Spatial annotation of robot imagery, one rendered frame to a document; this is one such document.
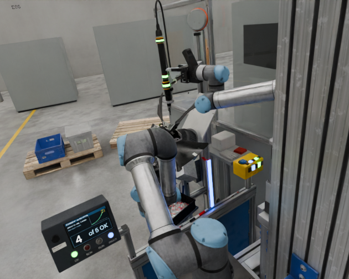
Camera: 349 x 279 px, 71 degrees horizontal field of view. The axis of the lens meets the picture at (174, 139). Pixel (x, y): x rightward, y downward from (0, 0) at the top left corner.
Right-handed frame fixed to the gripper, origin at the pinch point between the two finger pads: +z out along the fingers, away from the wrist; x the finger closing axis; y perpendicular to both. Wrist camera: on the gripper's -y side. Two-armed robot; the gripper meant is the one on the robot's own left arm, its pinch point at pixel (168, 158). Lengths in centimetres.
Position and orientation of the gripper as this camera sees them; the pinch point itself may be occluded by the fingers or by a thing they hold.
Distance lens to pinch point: 142.9
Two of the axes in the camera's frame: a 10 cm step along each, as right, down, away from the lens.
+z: 3.4, -4.4, 8.3
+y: -9.1, 0.5, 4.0
